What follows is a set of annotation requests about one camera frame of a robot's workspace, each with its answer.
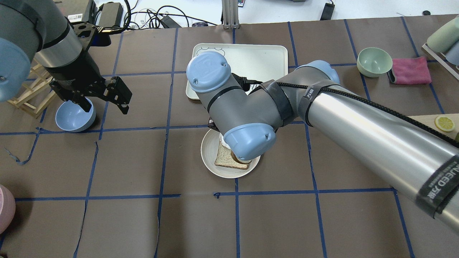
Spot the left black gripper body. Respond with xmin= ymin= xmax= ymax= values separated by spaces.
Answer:
xmin=45 ymin=23 xmax=132 ymax=104

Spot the cream round plate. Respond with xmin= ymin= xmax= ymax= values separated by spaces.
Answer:
xmin=200 ymin=129 xmax=261 ymax=178

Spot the bread slice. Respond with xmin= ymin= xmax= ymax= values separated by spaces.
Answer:
xmin=214 ymin=142 xmax=251 ymax=170
xmin=231 ymin=150 xmax=252 ymax=164

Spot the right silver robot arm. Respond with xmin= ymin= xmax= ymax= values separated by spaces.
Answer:
xmin=186 ymin=51 xmax=459 ymax=233

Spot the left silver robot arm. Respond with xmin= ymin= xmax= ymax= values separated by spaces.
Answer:
xmin=0 ymin=0 xmax=132 ymax=114

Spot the bread slice on plate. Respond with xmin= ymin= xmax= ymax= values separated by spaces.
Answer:
xmin=214 ymin=142 xmax=251 ymax=170

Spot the blue bowl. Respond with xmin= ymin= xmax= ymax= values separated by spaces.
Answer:
xmin=55 ymin=98 xmax=96 ymax=133

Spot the wooden peg rack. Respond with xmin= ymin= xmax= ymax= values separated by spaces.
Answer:
xmin=7 ymin=59 xmax=56 ymax=119

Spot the black electronics box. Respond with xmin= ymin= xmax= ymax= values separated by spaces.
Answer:
xmin=54 ymin=0 xmax=96 ymax=24

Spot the toy fried egg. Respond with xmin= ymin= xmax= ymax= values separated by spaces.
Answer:
xmin=219 ymin=133 xmax=231 ymax=149

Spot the pink bowl with ice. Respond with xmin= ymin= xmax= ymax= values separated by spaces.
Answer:
xmin=0 ymin=185 xmax=16 ymax=234

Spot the cream bear tray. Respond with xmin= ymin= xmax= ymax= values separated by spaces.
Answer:
xmin=186 ymin=43 xmax=288 ymax=100

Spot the black power adapter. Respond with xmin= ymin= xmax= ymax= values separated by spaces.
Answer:
xmin=320 ymin=1 xmax=335 ymax=21

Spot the mint green bowl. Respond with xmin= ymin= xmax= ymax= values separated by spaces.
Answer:
xmin=357 ymin=47 xmax=393 ymax=78

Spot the pink cloth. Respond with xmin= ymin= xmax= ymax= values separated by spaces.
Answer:
xmin=387 ymin=57 xmax=432 ymax=85

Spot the wooden cutting board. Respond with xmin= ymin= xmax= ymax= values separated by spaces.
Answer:
xmin=409 ymin=113 xmax=459 ymax=140

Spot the lemon half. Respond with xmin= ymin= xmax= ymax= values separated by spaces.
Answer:
xmin=434 ymin=115 xmax=455 ymax=132

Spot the green cup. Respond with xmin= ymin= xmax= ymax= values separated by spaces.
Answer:
xmin=426 ymin=17 xmax=459 ymax=52

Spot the blue cup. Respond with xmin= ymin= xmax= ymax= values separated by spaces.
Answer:
xmin=445 ymin=42 xmax=459 ymax=66

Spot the aluminium frame post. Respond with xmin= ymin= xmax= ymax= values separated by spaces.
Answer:
xmin=221 ymin=0 xmax=240 ymax=30

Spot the white wire cup rack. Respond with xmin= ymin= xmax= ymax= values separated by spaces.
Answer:
xmin=422 ymin=43 xmax=459 ymax=80

